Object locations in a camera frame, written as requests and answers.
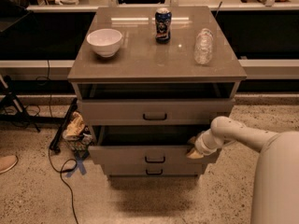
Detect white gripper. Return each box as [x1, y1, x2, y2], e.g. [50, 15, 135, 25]
[186, 130, 224, 159]

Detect grey drawer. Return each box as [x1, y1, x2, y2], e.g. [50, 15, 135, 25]
[101, 164, 206, 176]
[78, 99, 235, 126]
[89, 125, 220, 164]

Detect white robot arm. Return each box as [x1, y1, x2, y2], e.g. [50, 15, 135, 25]
[187, 117, 299, 224]

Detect grey drawer cabinet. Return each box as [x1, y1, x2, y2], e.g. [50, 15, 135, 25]
[66, 6, 248, 181]

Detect clear plastic water bottle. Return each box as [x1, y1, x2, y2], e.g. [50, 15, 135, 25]
[194, 28, 213, 64]

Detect crumpled snack bags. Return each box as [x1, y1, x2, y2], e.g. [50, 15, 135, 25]
[63, 111, 93, 151]

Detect blue soda can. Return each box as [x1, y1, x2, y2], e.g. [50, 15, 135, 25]
[155, 7, 172, 44]

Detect white ceramic bowl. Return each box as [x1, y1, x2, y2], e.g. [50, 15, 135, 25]
[87, 29, 122, 58]

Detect black power strip bar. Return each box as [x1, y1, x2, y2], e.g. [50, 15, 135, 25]
[50, 98, 77, 153]

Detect tan shoe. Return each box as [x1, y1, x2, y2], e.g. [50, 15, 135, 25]
[0, 155, 18, 174]

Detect black tripod stand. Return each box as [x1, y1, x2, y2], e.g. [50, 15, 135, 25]
[0, 75, 40, 132]

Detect black floor cable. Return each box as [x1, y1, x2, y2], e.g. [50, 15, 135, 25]
[46, 59, 79, 224]

